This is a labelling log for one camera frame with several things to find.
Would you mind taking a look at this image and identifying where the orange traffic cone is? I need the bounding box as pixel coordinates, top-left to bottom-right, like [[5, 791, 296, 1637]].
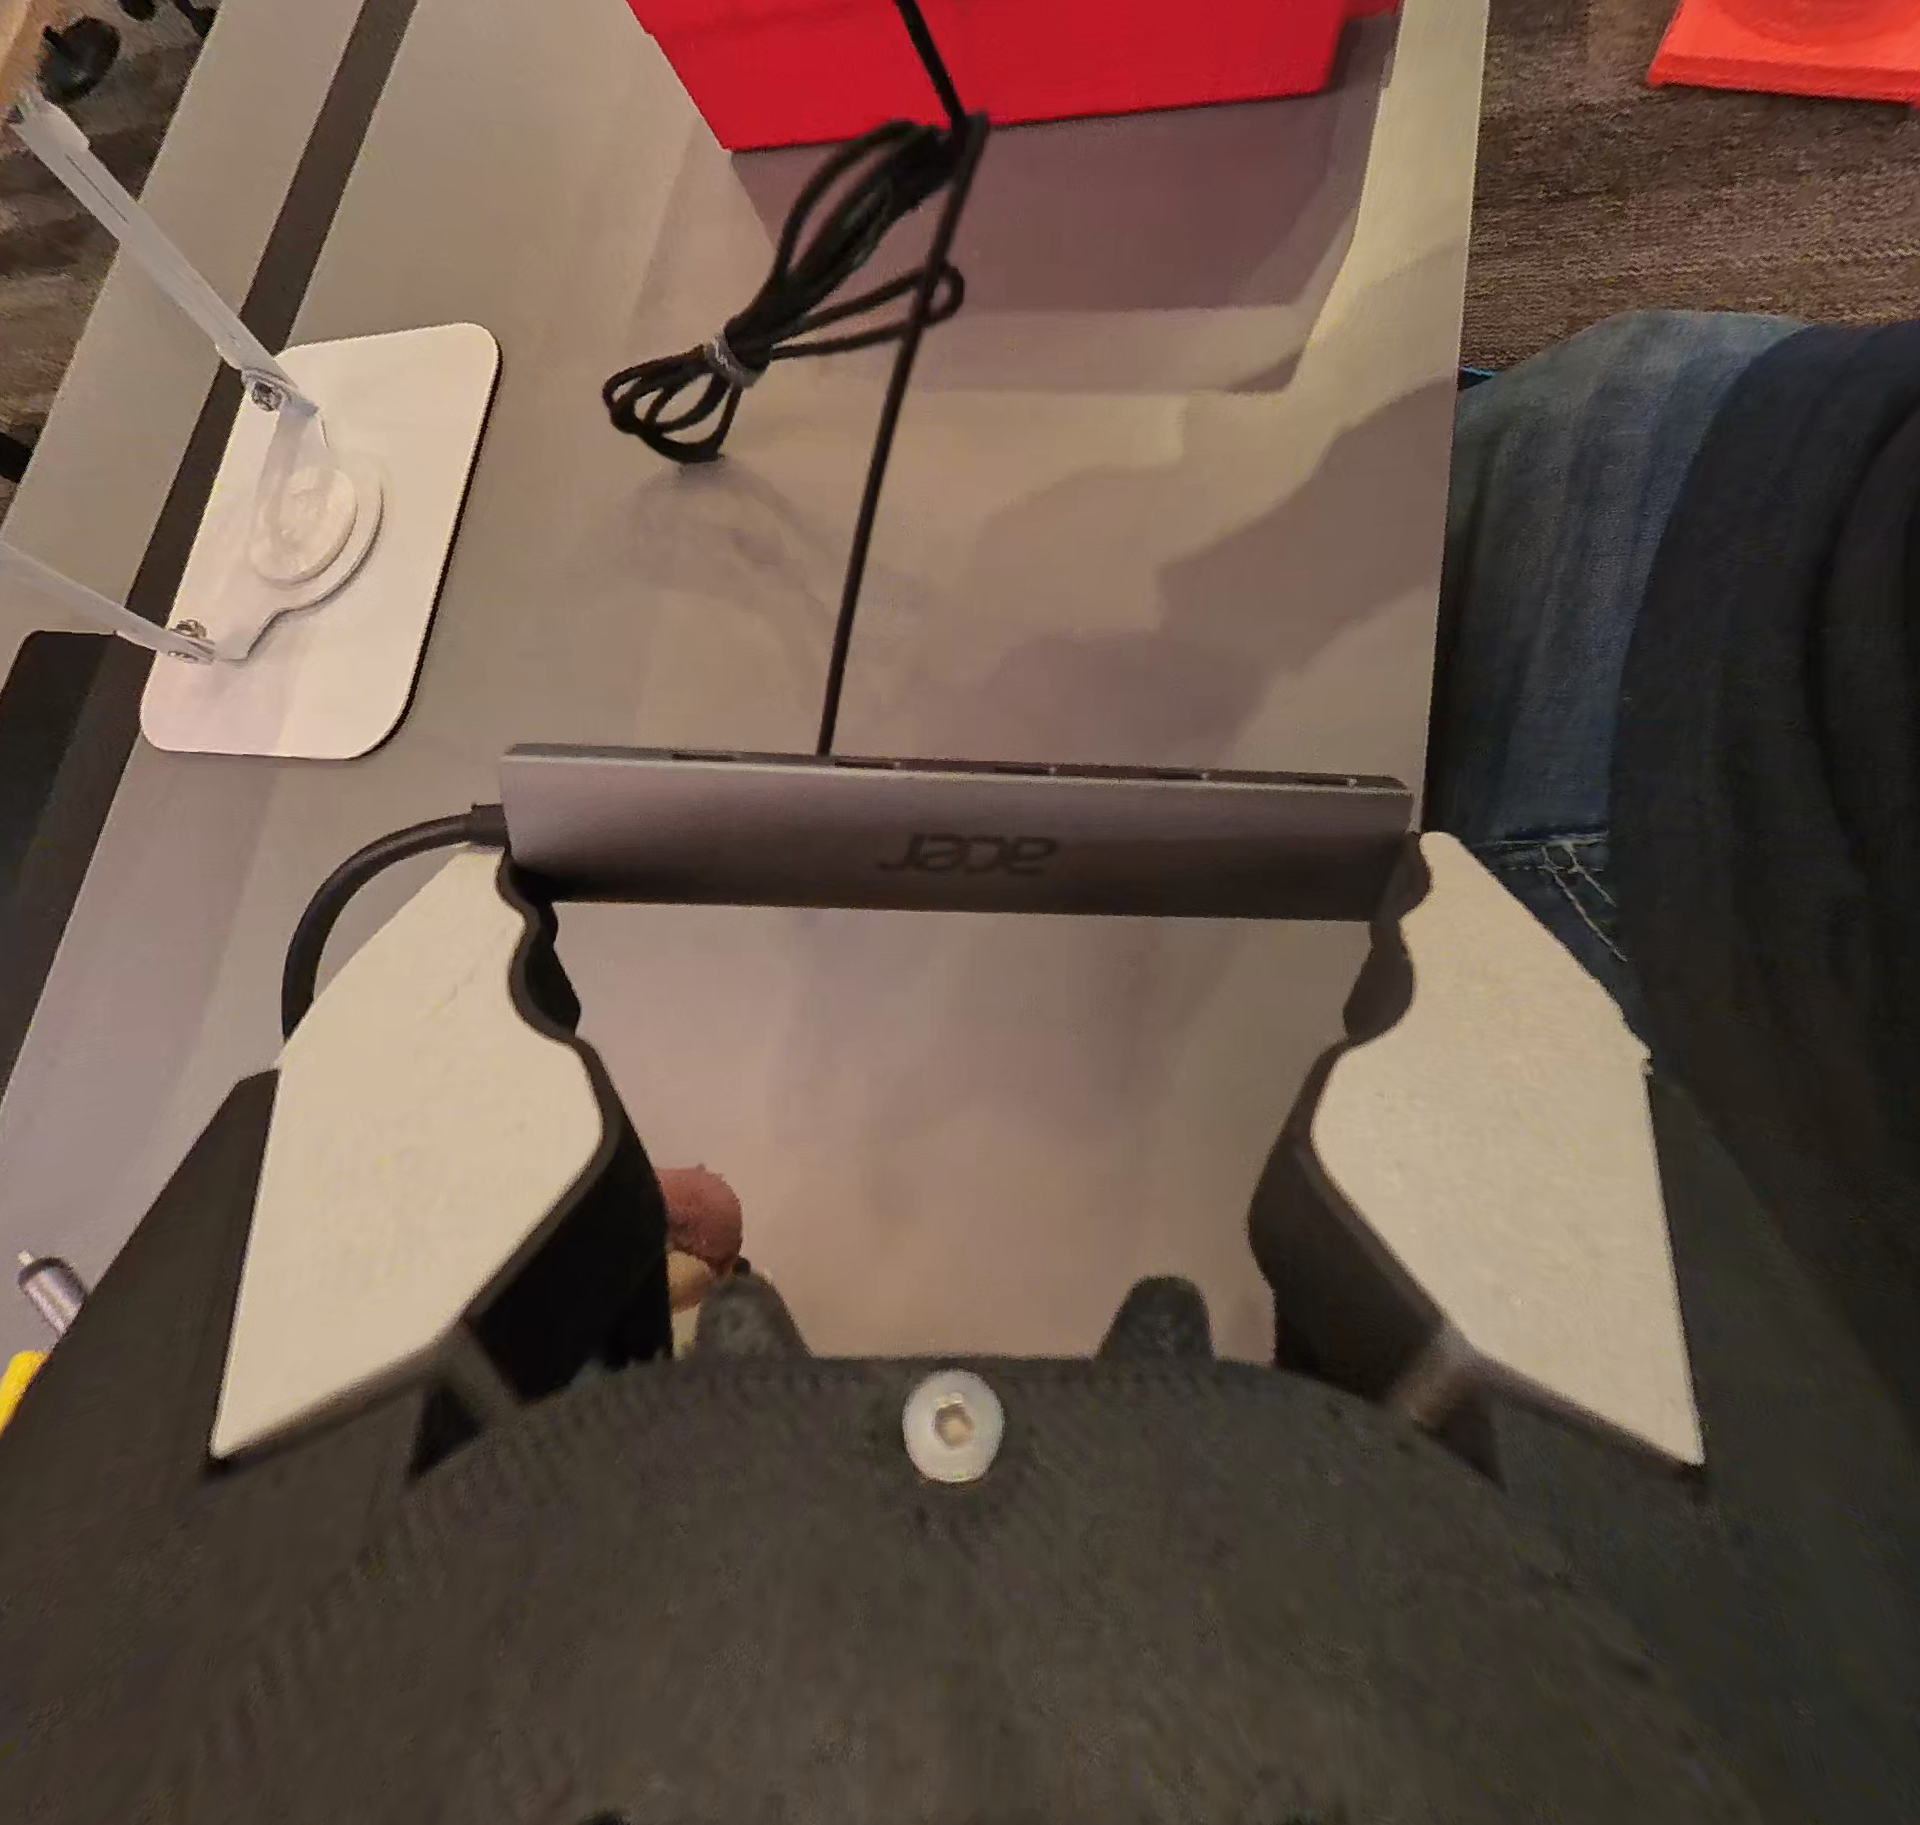
[[1644, 0, 1920, 106]]

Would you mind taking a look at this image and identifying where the grey usb hub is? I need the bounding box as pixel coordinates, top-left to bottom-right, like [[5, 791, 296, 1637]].
[[498, 745, 1416, 924]]

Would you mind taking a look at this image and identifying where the thick smooth black cable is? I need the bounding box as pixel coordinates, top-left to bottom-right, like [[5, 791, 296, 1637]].
[[602, 0, 996, 764]]

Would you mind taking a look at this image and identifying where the person's left hand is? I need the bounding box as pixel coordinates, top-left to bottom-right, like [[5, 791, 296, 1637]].
[[656, 1168, 752, 1316]]

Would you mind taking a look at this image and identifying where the white stand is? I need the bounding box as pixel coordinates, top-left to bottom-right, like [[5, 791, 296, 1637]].
[[0, 88, 501, 764]]

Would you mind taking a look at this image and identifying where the red plastic bin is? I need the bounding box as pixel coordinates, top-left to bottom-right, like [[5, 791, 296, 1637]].
[[572, 0, 1421, 151]]

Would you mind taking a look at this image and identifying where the short black hub cable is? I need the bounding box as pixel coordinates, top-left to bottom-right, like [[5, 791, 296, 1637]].
[[280, 800, 530, 1040]]

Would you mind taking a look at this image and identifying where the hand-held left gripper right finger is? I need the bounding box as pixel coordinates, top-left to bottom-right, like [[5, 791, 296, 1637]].
[[1248, 830, 1705, 1467]]

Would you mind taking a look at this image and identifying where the person's blue jeans leg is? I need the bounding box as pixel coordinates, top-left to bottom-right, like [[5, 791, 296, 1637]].
[[1436, 310, 1810, 1024]]

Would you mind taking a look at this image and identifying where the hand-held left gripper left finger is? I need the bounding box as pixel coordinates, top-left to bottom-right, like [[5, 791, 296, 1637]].
[[212, 874, 667, 1467]]

